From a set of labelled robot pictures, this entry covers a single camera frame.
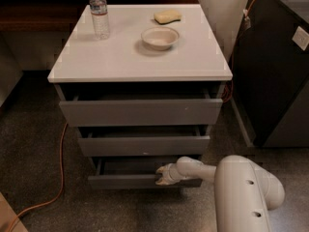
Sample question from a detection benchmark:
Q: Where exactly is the grey top drawer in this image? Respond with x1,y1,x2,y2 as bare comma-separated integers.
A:
59,96,222,127

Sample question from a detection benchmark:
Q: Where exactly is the dark cabinet on right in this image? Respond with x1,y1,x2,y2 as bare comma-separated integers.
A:
230,0,309,148

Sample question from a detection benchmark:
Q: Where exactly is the white paper bowl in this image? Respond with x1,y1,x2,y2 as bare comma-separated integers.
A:
141,27,180,51

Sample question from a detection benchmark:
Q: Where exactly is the grey middle drawer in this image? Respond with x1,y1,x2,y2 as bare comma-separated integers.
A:
78,126,211,157

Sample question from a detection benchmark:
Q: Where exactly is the grey bottom drawer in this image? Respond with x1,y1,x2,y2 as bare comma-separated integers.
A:
88,156,202,189

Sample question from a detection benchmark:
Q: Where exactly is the orange extension cord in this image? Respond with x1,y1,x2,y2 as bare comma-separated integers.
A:
5,0,309,232

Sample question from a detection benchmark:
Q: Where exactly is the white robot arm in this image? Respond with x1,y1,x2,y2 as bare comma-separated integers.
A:
156,155,285,232

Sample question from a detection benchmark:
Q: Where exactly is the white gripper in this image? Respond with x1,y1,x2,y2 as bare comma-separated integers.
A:
155,163,185,186

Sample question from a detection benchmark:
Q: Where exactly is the dark wooden bench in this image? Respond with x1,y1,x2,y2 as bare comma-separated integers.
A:
0,0,200,33

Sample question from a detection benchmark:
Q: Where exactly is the yellow green sponge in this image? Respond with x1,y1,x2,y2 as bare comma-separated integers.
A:
154,10,182,25

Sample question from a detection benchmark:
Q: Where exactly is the white top drawer cabinet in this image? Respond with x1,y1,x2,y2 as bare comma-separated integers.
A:
47,3,234,183

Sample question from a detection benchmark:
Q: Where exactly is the cardboard box corner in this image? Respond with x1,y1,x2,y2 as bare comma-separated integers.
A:
0,192,28,232

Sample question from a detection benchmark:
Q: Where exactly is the grey drawer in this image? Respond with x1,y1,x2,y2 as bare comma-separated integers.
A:
59,96,222,127
78,126,211,157
88,156,202,189

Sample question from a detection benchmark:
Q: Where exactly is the clear plastic water bottle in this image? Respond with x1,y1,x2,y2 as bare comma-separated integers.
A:
89,0,110,39

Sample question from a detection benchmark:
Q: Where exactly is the white wall outlet plate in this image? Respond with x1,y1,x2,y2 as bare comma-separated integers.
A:
292,26,309,51

